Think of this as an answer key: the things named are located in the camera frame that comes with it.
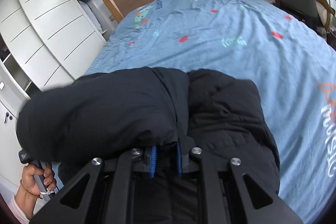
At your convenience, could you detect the person's left hand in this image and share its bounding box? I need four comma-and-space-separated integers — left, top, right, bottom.
20, 161, 56, 197

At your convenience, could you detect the blue cartoon bedsheet bed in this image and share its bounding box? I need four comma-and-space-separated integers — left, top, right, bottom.
85, 0, 335, 223

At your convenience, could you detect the person's left forearm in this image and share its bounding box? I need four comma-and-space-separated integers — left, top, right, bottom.
9, 185, 40, 223

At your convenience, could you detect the black puffer coat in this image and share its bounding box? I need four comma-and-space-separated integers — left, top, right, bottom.
16, 66, 281, 224

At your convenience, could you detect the white wardrobe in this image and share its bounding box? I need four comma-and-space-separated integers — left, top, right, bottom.
1, 0, 106, 188

